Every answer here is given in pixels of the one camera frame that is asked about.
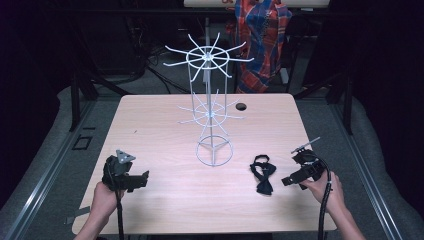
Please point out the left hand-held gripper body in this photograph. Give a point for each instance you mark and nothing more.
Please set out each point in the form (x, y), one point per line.
(116, 173)

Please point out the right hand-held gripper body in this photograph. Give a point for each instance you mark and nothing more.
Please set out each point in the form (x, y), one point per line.
(308, 165)

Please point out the black bow tie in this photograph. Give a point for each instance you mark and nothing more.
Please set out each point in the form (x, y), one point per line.
(263, 175)

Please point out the person's right hand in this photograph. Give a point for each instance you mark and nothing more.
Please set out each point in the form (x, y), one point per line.
(328, 195)

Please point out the person's left hand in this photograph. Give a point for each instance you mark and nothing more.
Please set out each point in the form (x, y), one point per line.
(104, 200)

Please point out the black metal stand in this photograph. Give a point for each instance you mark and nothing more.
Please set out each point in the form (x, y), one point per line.
(347, 106)
(76, 100)

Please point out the red blue plaid cloth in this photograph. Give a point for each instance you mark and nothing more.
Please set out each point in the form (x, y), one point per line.
(263, 40)

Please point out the aluminium floor rail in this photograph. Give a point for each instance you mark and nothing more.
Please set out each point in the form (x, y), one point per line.
(370, 180)
(43, 176)

